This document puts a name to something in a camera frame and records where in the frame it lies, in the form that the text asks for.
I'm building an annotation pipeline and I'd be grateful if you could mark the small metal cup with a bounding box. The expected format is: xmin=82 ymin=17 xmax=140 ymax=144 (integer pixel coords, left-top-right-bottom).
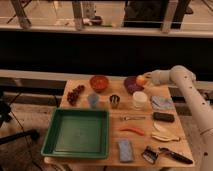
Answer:
xmin=109 ymin=94 xmax=120 ymax=108

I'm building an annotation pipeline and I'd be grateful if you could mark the blue sponge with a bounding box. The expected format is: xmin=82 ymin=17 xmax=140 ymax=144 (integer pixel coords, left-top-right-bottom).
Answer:
xmin=117 ymin=139 xmax=134 ymax=163

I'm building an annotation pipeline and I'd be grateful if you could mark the orange apple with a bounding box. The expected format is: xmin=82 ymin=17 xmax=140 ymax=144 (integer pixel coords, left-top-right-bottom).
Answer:
xmin=136 ymin=75 xmax=147 ymax=86

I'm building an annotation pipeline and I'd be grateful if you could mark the metal utensil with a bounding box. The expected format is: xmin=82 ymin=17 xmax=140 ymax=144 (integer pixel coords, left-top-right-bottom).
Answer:
xmin=120 ymin=116 xmax=146 ymax=121

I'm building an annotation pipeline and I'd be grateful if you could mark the black metal clip tool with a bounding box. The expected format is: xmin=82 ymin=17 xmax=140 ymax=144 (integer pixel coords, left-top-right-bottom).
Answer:
xmin=141 ymin=146 xmax=158 ymax=164

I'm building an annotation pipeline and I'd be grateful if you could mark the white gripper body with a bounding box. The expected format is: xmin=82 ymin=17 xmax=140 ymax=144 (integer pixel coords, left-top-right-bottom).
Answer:
xmin=145 ymin=70 xmax=161 ymax=84

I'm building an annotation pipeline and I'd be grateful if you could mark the black rectangular block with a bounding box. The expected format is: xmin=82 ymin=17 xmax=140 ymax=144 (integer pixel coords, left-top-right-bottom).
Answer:
xmin=153 ymin=112 xmax=175 ymax=122

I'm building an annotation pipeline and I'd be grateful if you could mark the purple bowl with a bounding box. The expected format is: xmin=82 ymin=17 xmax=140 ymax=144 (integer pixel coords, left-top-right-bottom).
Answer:
xmin=124 ymin=76 xmax=144 ymax=94

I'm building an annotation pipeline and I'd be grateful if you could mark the red orange bowl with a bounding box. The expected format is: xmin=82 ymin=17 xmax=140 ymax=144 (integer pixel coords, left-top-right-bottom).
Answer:
xmin=90 ymin=75 xmax=109 ymax=93

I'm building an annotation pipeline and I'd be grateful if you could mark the white cup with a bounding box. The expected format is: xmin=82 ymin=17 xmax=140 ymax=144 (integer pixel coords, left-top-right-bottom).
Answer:
xmin=133 ymin=91 xmax=148 ymax=109

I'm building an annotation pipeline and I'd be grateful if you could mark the red grape bunch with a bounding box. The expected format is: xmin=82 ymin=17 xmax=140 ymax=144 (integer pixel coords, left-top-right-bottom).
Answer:
xmin=67 ymin=85 xmax=85 ymax=106

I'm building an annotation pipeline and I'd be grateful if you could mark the green plastic tray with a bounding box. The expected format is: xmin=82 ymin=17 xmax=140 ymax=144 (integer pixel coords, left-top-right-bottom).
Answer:
xmin=41 ymin=108 xmax=109 ymax=159

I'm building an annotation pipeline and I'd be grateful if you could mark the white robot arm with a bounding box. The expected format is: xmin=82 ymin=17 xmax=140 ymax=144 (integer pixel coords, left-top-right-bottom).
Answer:
xmin=145 ymin=65 xmax=213 ymax=171

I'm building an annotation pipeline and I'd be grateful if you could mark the yellow banana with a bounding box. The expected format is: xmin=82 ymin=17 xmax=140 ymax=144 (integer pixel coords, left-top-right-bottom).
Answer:
xmin=150 ymin=121 xmax=181 ymax=143

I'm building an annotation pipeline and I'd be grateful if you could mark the black handled knife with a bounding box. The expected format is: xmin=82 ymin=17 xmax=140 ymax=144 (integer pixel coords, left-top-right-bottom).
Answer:
xmin=159 ymin=147 xmax=193 ymax=164

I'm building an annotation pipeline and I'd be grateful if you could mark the blue plastic cup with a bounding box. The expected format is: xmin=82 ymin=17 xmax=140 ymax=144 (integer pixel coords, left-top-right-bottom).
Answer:
xmin=87 ymin=93 xmax=99 ymax=108

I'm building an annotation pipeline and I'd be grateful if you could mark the blue patterned cloth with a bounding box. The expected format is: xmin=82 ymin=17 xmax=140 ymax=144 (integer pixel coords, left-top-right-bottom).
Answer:
xmin=150 ymin=96 xmax=174 ymax=110

